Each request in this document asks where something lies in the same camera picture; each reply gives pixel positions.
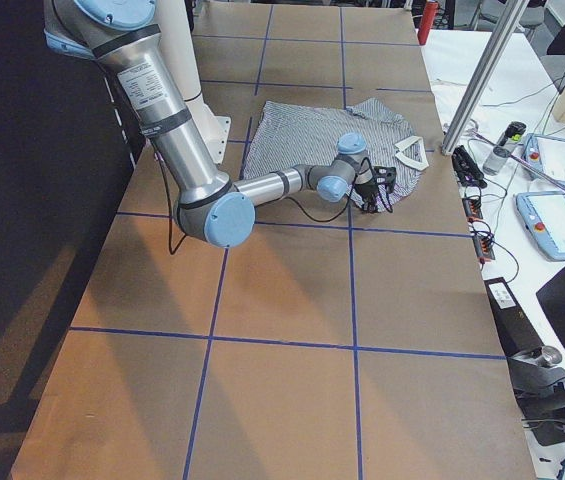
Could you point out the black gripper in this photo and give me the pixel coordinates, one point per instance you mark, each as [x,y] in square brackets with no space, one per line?
[366,190]

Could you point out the striped polo shirt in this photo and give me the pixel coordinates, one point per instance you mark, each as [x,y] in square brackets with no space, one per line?
[289,135]

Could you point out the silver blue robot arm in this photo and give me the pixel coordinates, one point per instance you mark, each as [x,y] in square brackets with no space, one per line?
[146,46]

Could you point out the black clamp tool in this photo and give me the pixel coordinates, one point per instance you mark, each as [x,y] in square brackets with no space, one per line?
[466,169]

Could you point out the upper blue teach pendant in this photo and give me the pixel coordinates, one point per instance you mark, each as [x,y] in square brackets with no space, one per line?
[546,154]

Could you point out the blue teach pendant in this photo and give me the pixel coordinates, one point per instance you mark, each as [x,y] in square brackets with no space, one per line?
[546,154]
[543,215]

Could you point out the lower blue teach pendant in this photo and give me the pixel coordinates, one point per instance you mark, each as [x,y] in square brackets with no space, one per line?
[543,215]

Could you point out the black box with label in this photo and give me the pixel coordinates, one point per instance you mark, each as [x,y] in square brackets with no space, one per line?
[515,331]

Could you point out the red bottle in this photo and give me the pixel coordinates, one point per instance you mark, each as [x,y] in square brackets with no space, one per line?
[427,19]

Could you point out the aluminium frame post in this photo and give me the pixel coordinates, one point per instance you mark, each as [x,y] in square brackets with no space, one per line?
[499,38]

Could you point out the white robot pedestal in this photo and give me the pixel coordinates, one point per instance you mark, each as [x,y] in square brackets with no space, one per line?
[178,54]

